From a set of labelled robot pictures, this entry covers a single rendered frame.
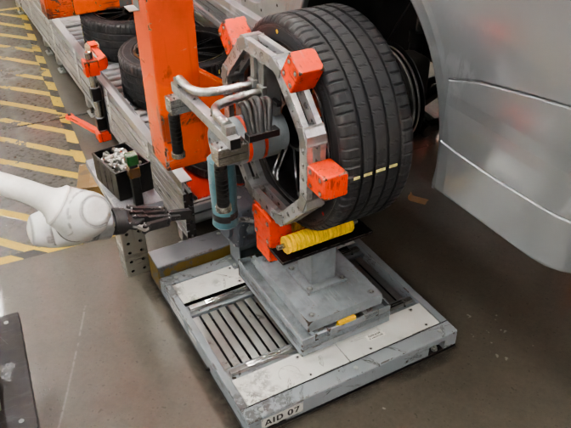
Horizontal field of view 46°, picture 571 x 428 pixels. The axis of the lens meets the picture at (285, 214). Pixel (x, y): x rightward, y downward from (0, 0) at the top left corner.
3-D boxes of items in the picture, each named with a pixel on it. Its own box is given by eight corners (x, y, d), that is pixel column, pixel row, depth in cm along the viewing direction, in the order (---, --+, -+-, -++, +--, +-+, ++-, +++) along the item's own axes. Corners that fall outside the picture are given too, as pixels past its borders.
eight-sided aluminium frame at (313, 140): (325, 249, 200) (329, 76, 169) (305, 256, 198) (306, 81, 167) (244, 166, 240) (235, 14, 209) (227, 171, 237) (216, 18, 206)
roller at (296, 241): (360, 232, 223) (361, 217, 219) (281, 260, 211) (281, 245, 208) (351, 223, 227) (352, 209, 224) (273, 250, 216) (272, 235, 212)
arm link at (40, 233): (85, 246, 183) (102, 239, 172) (25, 254, 173) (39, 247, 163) (79, 207, 183) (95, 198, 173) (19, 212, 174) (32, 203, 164)
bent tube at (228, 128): (292, 120, 181) (291, 82, 175) (226, 137, 174) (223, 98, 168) (262, 95, 194) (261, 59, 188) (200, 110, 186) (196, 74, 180)
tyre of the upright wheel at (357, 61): (292, -10, 225) (306, 171, 256) (227, 2, 216) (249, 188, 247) (417, 19, 173) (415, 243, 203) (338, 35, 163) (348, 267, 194)
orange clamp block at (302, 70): (314, 88, 180) (325, 68, 172) (289, 94, 177) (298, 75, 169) (304, 66, 182) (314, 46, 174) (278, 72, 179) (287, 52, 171)
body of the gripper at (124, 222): (117, 216, 178) (149, 213, 183) (105, 202, 183) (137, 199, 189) (114, 241, 181) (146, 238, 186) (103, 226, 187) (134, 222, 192)
